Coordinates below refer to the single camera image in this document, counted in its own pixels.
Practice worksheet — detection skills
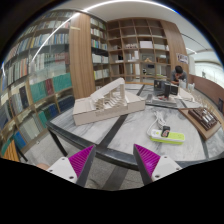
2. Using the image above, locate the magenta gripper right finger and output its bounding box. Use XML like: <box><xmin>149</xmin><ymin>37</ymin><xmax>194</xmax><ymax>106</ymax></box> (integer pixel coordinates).
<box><xmin>133</xmin><ymin>144</ymin><xmax>181</xmax><ymax>185</ymax></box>

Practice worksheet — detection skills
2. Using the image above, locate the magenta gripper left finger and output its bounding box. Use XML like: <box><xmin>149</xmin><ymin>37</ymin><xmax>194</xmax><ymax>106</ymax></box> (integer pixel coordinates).
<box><xmin>47</xmin><ymin>145</ymin><xmax>96</xmax><ymax>187</ymax></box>

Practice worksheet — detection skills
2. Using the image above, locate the black charger plug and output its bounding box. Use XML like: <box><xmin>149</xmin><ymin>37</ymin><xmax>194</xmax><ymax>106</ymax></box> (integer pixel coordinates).
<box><xmin>161</xmin><ymin>126</ymin><xmax>170</xmax><ymax>137</ymax></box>

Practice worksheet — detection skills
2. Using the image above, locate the white architectural building model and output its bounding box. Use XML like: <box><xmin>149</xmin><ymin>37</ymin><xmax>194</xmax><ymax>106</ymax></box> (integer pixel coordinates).
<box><xmin>73</xmin><ymin>78</ymin><xmax>145</xmax><ymax>126</ymax></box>

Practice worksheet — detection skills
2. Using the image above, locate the black monitor model on base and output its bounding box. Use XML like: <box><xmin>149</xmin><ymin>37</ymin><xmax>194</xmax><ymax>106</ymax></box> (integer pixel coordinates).
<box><xmin>152</xmin><ymin>80</ymin><xmax>178</xmax><ymax>105</ymax></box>

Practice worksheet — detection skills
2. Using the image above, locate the white model far right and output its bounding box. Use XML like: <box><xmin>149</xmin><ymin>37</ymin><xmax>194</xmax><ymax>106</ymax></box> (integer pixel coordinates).
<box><xmin>177</xmin><ymin>87</ymin><xmax>195</xmax><ymax>102</ymax></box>

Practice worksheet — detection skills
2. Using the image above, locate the seated person in black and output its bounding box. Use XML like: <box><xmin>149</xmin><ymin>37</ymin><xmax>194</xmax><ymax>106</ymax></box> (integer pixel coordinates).
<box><xmin>171</xmin><ymin>65</ymin><xmax>187</xmax><ymax>85</ymax></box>

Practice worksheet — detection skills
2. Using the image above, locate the glass fronted bookshelf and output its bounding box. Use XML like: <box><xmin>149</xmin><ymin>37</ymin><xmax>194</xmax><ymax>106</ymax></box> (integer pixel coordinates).
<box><xmin>0</xmin><ymin>9</ymin><xmax>110</xmax><ymax>161</ymax></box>

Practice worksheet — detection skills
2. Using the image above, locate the wooden open shelf unit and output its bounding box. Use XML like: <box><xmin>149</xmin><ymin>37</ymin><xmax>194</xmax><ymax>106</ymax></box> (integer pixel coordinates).
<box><xmin>107</xmin><ymin>18</ymin><xmax>171</xmax><ymax>83</ymax></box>

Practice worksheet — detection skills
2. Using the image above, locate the white power cable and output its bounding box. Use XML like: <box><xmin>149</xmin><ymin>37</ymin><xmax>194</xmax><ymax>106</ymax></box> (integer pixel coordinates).
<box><xmin>146</xmin><ymin>110</ymin><xmax>168</xmax><ymax>137</ymax></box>

